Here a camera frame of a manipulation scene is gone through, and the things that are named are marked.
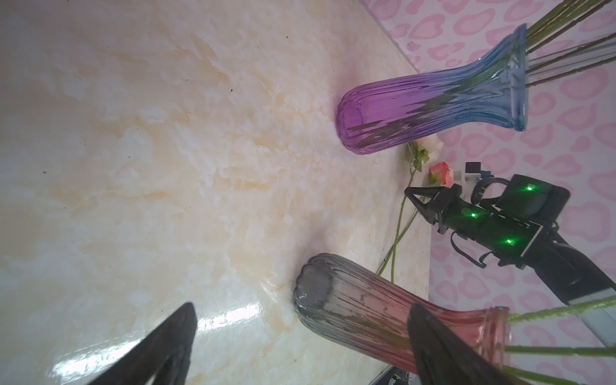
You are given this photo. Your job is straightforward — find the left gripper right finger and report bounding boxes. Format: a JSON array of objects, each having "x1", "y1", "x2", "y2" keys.
[{"x1": 407, "y1": 304, "x2": 512, "y2": 385}]

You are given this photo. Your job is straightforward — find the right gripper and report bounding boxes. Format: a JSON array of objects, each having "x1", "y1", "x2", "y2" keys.
[{"x1": 404, "y1": 174, "x2": 571, "y2": 269}]

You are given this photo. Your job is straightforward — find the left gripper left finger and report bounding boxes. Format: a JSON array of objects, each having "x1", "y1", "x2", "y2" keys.
[{"x1": 92, "y1": 303, "x2": 197, "y2": 384}]

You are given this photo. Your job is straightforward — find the salmon pink rose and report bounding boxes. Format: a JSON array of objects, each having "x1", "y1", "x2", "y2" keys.
[{"x1": 376, "y1": 162, "x2": 453, "y2": 282}]

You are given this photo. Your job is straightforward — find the red glass vase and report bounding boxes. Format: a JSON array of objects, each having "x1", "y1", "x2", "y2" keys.
[{"x1": 294, "y1": 253, "x2": 510, "y2": 373}]

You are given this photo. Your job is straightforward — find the purple blue glass vase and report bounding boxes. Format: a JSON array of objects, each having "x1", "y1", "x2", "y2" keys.
[{"x1": 335, "y1": 25, "x2": 528, "y2": 155}]

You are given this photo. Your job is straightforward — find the hot pink rose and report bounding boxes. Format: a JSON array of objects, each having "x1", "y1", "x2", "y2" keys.
[{"x1": 509, "y1": 297, "x2": 615, "y2": 324}]

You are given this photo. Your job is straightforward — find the pink rose spray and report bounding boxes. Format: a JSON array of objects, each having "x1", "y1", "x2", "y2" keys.
[{"x1": 526, "y1": 0, "x2": 611, "y2": 54}]

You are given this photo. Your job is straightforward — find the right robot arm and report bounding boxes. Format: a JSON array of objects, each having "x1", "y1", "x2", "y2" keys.
[{"x1": 404, "y1": 174, "x2": 615, "y2": 306}]

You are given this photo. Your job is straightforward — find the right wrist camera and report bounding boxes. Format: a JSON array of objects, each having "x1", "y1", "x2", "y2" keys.
[{"x1": 461, "y1": 162, "x2": 493, "y2": 201}]

